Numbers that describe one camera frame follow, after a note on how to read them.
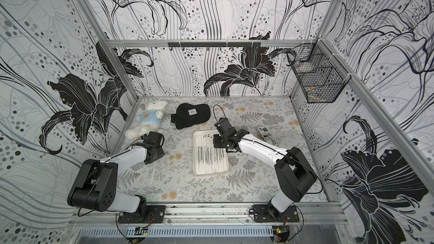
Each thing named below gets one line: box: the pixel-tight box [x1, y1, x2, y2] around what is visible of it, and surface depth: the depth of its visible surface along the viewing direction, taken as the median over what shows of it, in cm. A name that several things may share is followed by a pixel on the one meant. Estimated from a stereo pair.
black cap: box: [170, 103, 211, 130], surface depth 108 cm
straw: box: [195, 136, 203, 174], surface depth 92 cm
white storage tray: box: [192, 129, 230, 177], surface depth 91 cm
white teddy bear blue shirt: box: [124, 99, 168, 140], surface depth 100 cm
